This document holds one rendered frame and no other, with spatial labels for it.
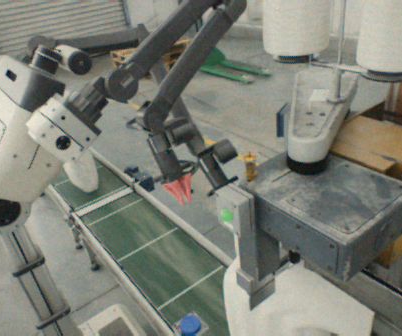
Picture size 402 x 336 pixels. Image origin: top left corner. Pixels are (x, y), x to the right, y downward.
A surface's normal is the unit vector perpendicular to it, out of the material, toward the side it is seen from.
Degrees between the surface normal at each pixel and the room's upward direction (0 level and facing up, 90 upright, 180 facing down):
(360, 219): 0
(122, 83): 77
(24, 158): 90
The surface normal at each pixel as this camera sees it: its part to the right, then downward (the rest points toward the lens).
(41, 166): 0.60, 0.35
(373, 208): -0.11, -0.85
